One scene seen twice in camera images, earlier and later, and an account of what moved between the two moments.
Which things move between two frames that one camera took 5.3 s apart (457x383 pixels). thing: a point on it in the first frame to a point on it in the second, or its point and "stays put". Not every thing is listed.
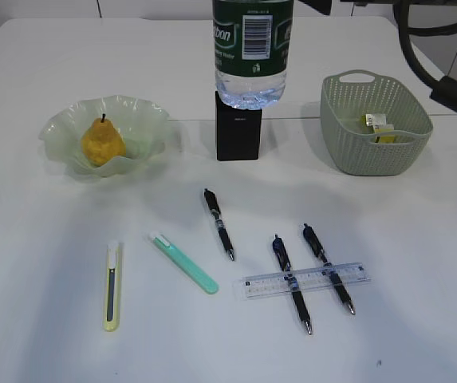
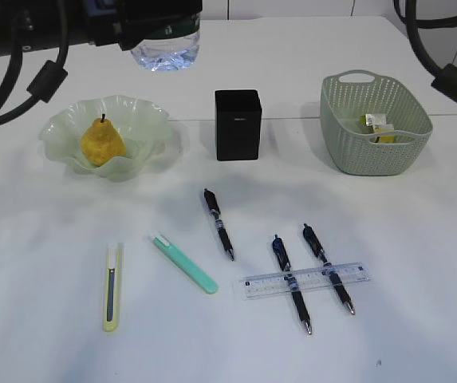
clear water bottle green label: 253,43 to 171,44
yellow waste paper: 377,123 stays put
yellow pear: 102,143 stays put
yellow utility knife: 112,321 stays put
